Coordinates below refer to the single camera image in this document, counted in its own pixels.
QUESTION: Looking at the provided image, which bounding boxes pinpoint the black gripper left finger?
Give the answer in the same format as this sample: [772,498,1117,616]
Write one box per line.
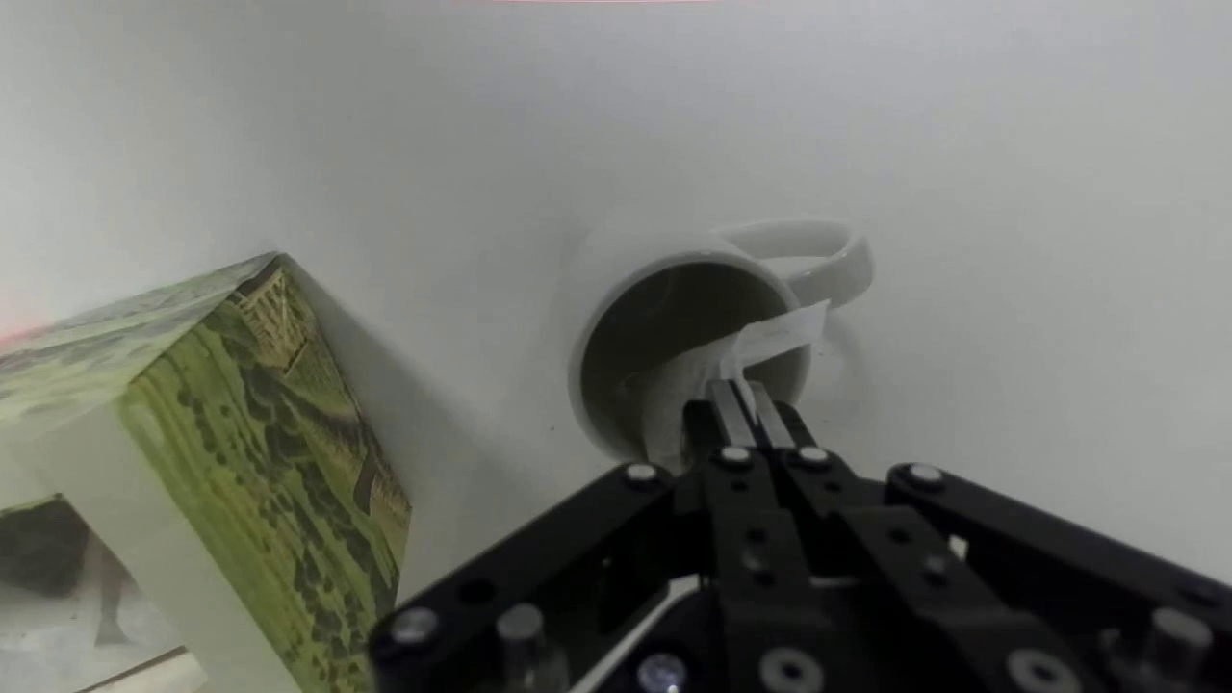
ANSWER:
[367,376,824,693]

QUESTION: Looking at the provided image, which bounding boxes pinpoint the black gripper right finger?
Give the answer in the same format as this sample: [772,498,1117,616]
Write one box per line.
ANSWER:
[743,376,1232,693]

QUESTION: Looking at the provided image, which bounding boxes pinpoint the white ceramic cup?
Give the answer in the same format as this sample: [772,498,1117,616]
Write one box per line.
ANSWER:
[569,221,878,469]

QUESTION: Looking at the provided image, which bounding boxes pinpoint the green cardboard tea box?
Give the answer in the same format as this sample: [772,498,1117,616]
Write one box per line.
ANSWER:
[0,249,416,693]

